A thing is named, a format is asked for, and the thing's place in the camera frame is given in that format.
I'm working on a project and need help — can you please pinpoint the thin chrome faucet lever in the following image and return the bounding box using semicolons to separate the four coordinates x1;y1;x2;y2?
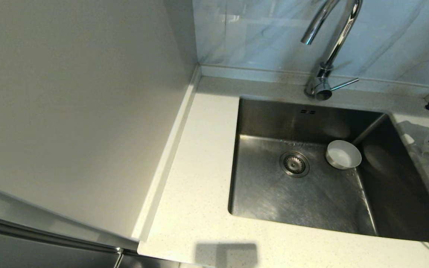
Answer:
330;78;360;92

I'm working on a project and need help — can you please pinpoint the small grey bowl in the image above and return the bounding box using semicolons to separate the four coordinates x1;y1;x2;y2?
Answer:
325;140;362;170

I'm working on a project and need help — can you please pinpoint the stainless steel sink basin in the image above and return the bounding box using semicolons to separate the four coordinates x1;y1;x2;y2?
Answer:
228;97;429;244

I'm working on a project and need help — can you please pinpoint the chrome gooseneck faucet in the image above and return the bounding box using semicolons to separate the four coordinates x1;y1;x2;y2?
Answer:
301;0;364;102

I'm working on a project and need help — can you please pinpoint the round metal drain strainer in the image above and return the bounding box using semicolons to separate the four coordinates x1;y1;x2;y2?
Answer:
280;151;311;178

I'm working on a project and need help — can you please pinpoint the tall grey refrigerator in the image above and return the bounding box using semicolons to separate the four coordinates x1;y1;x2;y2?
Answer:
0;0;200;268

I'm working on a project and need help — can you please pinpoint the steel refrigerator door handle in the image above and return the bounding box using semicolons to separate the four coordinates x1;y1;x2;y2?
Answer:
113;246;125;268

